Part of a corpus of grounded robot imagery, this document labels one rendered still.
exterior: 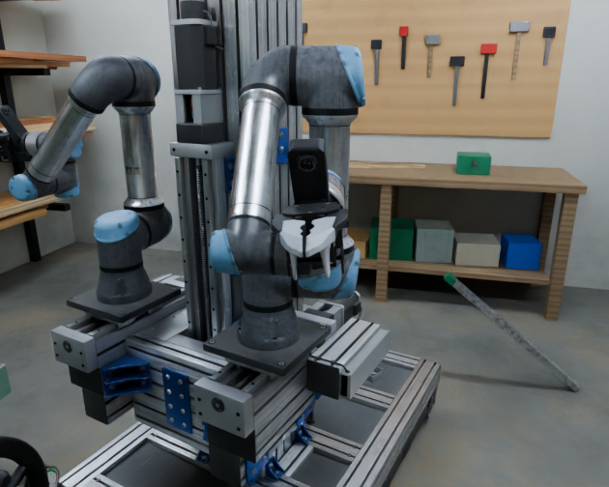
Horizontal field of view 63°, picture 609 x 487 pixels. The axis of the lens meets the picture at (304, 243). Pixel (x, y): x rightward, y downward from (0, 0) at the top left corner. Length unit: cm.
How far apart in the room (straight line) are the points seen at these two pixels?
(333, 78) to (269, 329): 55
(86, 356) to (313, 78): 88
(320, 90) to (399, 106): 271
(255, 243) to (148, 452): 120
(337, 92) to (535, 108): 282
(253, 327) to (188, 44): 66
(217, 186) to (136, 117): 35
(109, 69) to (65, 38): 337
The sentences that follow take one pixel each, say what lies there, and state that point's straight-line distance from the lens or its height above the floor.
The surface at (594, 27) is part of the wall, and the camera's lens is 382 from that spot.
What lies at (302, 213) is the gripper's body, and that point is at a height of 124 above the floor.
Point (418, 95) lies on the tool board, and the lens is 368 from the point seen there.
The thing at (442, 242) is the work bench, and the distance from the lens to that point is 340.
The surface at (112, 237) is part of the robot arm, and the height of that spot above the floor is 101.
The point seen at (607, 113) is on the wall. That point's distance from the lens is 385.
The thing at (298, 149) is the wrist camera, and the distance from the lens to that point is 60.
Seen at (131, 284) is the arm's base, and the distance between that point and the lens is 144.
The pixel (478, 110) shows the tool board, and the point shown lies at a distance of 369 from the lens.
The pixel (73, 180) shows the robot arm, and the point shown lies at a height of 111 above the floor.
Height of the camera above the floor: 139
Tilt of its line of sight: 18 degrees down
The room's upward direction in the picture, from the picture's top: straight up
